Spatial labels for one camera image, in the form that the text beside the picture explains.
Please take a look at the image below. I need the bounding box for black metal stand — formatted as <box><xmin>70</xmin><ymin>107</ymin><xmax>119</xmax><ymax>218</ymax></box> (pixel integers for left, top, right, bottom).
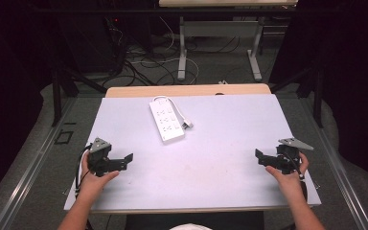
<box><xmin>51</xmin><ymin>67</ymin><xmax>107</xmax><ymax>128</ymax></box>
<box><xmin>269</xmin><ymin>66</ymin><xmax>326</xmax><ymax>129</ymax></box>

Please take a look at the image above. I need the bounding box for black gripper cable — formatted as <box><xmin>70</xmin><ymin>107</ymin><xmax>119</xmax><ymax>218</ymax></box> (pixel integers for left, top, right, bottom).
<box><xmin>282</xmin><ymin>150</ymin><xmax>309</xmax><ymax>203</ymax></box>
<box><xmin>74</xmin><ymin>144</ymin><xmax>94</xmax><ymax>196</ymax></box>

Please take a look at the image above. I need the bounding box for white power strip cable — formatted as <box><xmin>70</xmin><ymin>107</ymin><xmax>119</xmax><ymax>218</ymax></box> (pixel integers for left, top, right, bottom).
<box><xmin>151</xmin><ymin>95</ymin><xmax>195</xmax><ymax>130</ymax></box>

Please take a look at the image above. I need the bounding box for person's white clothing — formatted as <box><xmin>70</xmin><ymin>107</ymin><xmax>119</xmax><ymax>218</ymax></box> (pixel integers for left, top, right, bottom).
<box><xmin>168</xmin><ymin>222</ymin><xmax>214</xmax><ymax>230</ymax></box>

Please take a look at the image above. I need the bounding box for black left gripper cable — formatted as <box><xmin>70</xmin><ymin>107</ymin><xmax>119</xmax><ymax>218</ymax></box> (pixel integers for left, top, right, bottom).
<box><xmin>74</xmin><ymin>144</ymin><xmax>94</xmax><ymax>196</ymax></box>

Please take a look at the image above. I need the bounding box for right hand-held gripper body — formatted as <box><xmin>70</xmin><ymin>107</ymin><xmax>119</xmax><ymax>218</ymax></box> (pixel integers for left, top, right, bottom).
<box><xmin>273</xmin><ymin>137</ymin><xmax>314</xmax><ymax>175</ymax></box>

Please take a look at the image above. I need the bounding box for white power strip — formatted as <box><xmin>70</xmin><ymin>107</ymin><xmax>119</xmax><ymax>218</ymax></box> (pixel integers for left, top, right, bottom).
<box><xmin>149</xmin><ymin>99</ymin><xmax>186</xmax><ymax>144</ymax></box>

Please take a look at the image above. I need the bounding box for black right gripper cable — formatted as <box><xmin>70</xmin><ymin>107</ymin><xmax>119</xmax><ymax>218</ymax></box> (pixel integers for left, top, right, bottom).
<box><xmin>282</xmin><ymin>150</ymin><xmax>309</xmax><ymax>203</ymax></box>

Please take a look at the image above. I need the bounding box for white metal-legged desk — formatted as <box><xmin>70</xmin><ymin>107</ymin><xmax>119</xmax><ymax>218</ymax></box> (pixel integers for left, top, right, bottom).
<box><xmin>158</xmin><ymin>0</ymin><xmax>299</xmax><ymax>82</ymax></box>

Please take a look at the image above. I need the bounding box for person's right hand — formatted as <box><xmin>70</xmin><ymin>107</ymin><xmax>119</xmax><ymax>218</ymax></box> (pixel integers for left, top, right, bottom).
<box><xmin>264</xmin><ymin>151</ymin><xmax>311</xmax><ymax>196</ymax></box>

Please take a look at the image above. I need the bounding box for person's left hand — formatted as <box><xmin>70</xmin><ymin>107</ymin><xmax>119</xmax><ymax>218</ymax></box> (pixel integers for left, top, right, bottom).
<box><xmin>77</xmin><ymin>152</ymin><xmax>121</xmax><ymax>199</ymax></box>

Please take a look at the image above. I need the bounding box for black floor hatch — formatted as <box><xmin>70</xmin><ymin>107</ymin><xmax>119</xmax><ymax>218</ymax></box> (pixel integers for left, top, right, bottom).
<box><xmin>54</xmin><ymin>129</ymin><xmax>75</xmax><ymax>146</ymax></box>

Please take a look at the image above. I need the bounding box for metal floor rail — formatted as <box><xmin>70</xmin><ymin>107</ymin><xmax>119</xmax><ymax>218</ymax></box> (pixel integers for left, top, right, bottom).
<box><xmin>300</xmin><ymin>95</ymin><xmax>368</xmax><ymax>230</ymax></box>
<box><xmin>0</xmin><ymin>97</ymin><xmax>78</xmax><ymax>230</ymax></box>

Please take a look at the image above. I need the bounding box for dark computer tower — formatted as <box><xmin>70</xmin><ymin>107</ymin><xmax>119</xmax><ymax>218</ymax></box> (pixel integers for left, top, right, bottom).
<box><xmin>57</xmin><ymin>13</ymin><xmax>126</xmax><ymax>75</ymax></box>

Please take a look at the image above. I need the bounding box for tangle of floor cables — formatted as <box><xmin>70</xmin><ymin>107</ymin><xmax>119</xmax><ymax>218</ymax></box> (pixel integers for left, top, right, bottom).
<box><xmin>102</xmin><ymin>17</ymin><xmax>247</xmax><ymax>88</ymax></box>

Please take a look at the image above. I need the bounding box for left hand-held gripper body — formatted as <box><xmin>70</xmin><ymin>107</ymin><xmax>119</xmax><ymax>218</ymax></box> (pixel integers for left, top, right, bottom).
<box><xmin>87</xmin><ymin>137</ymin><xmax>123</xmax><ymax>177</ymax></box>

